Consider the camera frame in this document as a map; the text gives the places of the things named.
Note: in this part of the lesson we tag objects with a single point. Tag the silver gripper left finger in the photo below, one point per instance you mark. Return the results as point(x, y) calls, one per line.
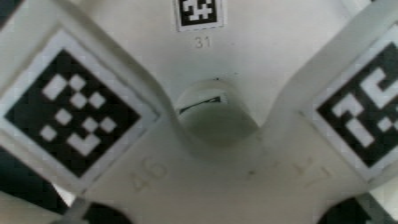
point(86, 212)

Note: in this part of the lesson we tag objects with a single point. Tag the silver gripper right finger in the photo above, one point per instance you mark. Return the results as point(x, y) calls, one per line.
point(359, 210)

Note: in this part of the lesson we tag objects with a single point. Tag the white cylindrical table leg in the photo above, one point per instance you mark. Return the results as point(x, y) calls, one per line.
point(212, 113)

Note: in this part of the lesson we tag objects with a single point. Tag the white cross table base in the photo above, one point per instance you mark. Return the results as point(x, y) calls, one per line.
point(91, 130)

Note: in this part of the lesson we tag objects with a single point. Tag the white round table top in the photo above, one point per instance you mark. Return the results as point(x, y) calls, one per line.
point(249, 51)

